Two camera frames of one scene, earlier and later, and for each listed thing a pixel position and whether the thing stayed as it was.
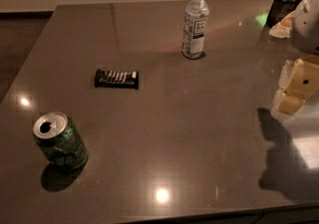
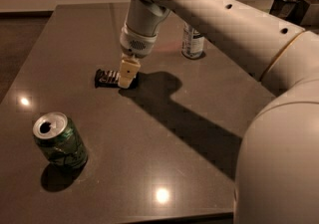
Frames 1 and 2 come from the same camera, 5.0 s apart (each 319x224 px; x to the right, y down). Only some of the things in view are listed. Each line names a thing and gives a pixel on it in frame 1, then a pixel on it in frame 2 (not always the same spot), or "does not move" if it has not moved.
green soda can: x=60 y=139 does not move
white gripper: x=307 y=29 to x=137 y=44
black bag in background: x=283 y=3 does not move
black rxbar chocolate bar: x=124 y=80 does not move
